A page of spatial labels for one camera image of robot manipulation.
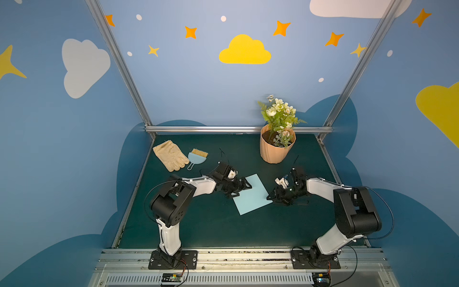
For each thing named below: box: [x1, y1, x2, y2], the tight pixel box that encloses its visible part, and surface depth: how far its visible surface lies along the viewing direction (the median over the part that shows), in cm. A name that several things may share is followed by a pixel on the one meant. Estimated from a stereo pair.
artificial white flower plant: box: [257, 94, 308, 148], surface depth 95 cm
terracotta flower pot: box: [259, 124, 297, 164], surface depth 100 cm
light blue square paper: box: [232, 173, 274, 216], surface depth 94 cm
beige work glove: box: [152, 139, 191, 173], surface depth 113 cm
